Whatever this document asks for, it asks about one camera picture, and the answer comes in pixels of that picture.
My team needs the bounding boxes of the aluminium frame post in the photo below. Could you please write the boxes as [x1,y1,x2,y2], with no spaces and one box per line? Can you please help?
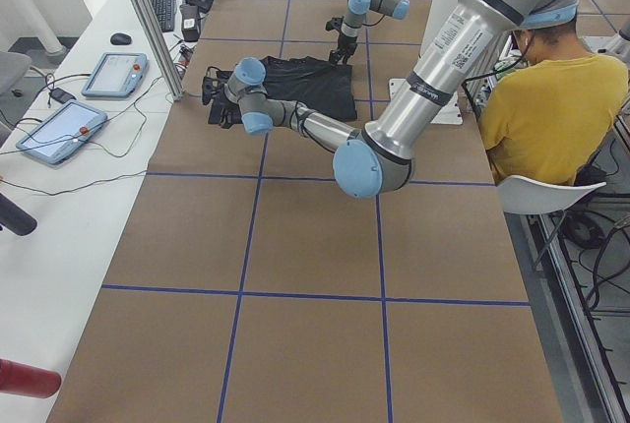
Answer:
[130,0,184,101]

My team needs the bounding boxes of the grey office chair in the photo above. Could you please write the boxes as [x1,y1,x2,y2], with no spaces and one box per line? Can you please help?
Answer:
[0,51,32,94]

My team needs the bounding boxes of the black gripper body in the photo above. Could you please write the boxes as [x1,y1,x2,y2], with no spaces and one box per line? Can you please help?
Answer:
[337,32,357,55]
[216,94,241,127]

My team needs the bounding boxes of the red cylinder bottle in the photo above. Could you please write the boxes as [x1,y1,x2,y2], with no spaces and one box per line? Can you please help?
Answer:
[1,359,62,398]

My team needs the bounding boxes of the black keyboard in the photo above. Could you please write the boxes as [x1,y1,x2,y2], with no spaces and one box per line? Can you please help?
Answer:
[150,0,176,32]

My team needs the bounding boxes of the near blue teach pendant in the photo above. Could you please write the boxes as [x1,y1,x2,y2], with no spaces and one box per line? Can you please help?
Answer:
[16,100,108,165]

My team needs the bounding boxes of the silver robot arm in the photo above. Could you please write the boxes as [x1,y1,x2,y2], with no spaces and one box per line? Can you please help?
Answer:
[222,0,577,198]
[325,0,410,65]

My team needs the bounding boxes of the black box device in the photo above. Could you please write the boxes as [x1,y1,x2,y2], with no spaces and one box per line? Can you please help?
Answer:
[179,4,201,42]

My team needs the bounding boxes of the black computer mouse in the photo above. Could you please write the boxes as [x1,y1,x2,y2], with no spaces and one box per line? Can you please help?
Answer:
[110,32,133,46]

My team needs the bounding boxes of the blue teach pendant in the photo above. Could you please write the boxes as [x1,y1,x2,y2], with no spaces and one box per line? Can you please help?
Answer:
[82,52,148,98]
[16,100,108,165]

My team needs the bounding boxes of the person in yellow shirt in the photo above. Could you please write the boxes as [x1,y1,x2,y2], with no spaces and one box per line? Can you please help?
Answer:
[478,21,629,186]

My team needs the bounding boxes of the far blue teach pendant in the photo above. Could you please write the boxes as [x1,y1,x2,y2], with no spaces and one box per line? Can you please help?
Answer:
[82,52,148,98]

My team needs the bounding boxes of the black graphic t-shirt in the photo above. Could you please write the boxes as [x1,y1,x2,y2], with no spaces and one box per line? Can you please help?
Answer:
[208,56,357,124]

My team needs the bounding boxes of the black cylinder bottle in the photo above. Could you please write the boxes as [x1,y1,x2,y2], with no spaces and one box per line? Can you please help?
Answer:
[0,195,37,236]

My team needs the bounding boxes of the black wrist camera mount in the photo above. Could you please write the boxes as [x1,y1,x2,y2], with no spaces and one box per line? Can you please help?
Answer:
[201,65,232,105]

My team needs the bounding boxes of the white plastic chair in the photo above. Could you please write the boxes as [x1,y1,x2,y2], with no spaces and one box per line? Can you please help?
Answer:
[496,174,608,267]

